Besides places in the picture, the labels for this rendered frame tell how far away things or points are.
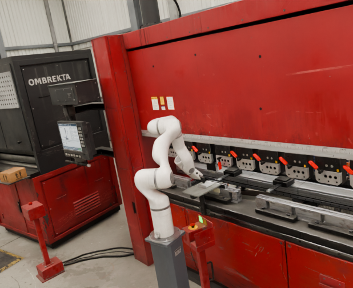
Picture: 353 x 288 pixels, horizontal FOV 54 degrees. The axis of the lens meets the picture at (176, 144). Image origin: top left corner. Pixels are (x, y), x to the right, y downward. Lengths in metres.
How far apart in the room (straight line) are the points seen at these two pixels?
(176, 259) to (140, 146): 1.50
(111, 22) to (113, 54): 6.08
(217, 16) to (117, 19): 6.81
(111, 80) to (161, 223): 1.59
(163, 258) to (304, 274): 0.92
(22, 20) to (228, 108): 7.99
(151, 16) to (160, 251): 1.94
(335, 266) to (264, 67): 1.26
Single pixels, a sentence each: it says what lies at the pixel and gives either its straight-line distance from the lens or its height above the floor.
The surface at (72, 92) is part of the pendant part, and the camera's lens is 3.21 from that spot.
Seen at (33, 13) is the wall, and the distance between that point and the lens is 10.15.
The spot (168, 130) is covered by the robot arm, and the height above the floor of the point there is 1.59.
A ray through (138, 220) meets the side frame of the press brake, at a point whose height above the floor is 0.52.
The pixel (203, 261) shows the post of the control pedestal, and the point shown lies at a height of 0.53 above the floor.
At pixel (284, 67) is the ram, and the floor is 1.87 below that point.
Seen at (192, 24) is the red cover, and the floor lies 2.23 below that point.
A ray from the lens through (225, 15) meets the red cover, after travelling 2.39.
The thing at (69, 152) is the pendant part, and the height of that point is 1.30.
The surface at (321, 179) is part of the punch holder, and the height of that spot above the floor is 1.20.
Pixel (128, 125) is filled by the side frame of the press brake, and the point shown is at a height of 1.48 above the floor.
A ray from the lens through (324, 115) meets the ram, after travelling 2.11.
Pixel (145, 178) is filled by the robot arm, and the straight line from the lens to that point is 1.97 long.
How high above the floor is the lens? 2.02
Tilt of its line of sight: 14 degrees down
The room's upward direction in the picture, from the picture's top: 9 degrees counter-clockwise
